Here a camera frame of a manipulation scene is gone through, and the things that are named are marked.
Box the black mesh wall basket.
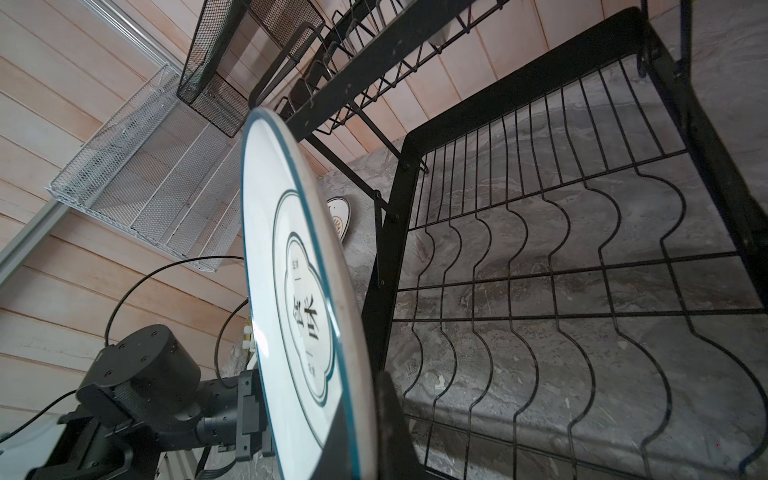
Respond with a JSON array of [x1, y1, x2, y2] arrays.
[[176, 1, 325, 137]]

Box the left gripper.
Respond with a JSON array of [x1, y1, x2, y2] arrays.
[[194, 369, 273, 462]]

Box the orange sunburst plate left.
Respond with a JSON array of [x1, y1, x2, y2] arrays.
[[327, 196, 351, 242]]

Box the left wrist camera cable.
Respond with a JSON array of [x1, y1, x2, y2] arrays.
[[0, 254, 250, 445]]

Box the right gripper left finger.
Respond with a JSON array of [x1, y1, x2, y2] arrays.
[[311, 393, 360, 480]]

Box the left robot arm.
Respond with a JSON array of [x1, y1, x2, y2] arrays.
[[25, 324, 269, 479]]

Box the black two-tier dish rack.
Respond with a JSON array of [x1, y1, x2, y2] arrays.
[[248, 0, 768, 480]]

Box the white plate green clover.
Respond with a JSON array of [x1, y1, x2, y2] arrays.
[[241, 108, 378, 479]]

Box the white wire mesh shelf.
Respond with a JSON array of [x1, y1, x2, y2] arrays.
[[47, 65, 241, 273]]

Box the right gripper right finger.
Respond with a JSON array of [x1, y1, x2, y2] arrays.
[[374, 371, 427, 479]]

